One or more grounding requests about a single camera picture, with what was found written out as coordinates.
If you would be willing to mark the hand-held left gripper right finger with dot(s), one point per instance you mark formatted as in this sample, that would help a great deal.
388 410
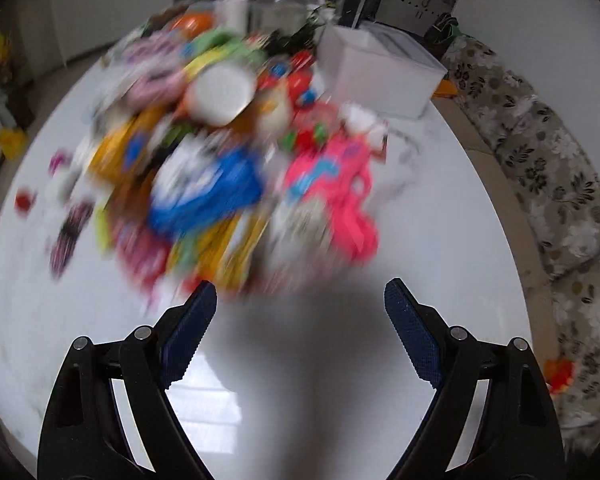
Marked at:
415 335

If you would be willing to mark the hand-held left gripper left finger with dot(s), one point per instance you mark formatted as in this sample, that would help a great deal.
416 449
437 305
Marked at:
190 340

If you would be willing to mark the pink toy water gun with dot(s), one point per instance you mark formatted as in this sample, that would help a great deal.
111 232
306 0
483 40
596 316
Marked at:
350 195

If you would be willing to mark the blue snack packet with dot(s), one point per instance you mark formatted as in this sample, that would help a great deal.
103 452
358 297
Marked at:
220 185

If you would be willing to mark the pink striped packet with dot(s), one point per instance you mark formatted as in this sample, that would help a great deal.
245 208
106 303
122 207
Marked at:
70 235

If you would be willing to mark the yellow snack packet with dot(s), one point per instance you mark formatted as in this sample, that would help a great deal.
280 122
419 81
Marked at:
115 147

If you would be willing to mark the floral covered sofa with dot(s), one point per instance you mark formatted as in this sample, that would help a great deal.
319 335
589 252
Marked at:
555 170

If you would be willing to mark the small red item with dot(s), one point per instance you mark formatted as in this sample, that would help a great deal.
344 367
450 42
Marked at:
24 200

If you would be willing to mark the small pink item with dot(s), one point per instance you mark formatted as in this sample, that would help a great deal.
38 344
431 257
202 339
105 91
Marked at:
58 162

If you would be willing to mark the crumpled white tissue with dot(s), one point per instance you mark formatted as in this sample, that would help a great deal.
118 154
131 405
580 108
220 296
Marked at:
362 117

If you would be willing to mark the white paper bowl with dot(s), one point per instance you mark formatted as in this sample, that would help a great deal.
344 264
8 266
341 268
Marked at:
220 92

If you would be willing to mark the orange paper bag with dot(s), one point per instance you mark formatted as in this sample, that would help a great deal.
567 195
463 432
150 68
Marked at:
447 87

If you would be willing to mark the white rectangular box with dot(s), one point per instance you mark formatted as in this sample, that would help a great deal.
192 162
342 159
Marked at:
370 75

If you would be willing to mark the yellow bag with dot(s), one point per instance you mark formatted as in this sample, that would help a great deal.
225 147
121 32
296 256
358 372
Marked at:
11 142

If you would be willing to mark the pile of colourful wrappers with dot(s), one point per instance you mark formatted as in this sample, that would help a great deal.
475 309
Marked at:
145 70

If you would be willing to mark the green packet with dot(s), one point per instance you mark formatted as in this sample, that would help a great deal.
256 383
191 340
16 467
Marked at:
217 42

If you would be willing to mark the orange ball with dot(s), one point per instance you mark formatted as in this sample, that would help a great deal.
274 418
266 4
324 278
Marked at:
192 22

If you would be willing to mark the white appliance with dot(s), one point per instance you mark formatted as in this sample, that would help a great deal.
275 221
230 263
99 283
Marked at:
415 5

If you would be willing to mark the clear glass jar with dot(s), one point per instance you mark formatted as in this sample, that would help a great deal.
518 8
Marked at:
277 15

